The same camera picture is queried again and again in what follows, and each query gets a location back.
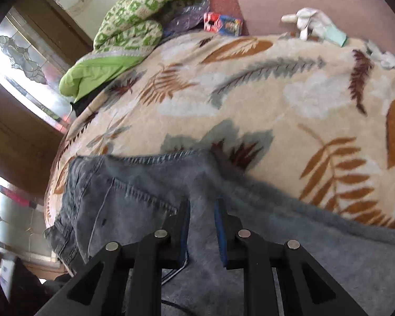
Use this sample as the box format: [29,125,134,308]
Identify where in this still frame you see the blue denim pants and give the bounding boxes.
[45,150,395,315]

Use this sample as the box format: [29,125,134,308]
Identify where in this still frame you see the leaf pattern beige blanket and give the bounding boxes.
[45,31,395,229]

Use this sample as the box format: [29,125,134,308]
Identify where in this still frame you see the wooden door with glass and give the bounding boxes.
[0,0,92,273]

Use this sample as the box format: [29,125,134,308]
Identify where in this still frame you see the pale green white glove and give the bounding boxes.
[365,40,395,70]

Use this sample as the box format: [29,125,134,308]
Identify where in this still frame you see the green patterned quilt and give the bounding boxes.
[59,0,174,101]

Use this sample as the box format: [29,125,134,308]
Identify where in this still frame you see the purple plastic bag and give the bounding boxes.
[158,0,210,38]

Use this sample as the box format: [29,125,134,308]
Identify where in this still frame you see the red blue small box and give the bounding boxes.
[203,12,243,37]

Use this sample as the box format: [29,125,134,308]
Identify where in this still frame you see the black cable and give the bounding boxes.
[160,259,188,316]

